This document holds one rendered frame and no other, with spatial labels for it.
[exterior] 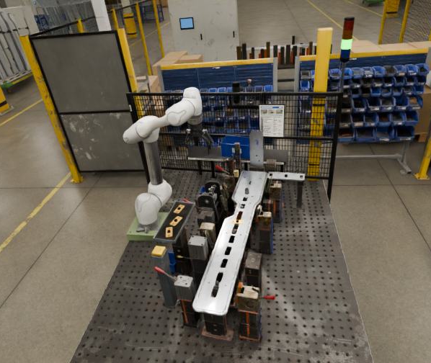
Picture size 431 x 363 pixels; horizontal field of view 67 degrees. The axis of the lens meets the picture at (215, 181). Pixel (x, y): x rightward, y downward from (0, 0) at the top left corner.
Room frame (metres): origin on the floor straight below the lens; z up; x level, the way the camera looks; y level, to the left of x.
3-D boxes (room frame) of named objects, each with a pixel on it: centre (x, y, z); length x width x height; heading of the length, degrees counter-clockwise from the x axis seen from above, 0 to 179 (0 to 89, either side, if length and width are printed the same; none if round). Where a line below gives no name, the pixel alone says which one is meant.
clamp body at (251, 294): (1.09, -0.11, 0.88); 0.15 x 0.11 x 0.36; 71
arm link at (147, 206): (2.10, 0.56, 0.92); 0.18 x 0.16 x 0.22; 152
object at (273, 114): (2.64, -0.54, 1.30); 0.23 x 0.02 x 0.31; 71
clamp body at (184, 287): (1.20, 0.23, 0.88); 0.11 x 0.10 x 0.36; 71
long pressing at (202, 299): (1.68, -0.12, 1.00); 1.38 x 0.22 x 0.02; 161
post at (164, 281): (1.35, 0.36, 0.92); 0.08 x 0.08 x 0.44; 71
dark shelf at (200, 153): (2.62, -0.22, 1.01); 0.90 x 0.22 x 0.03; 71
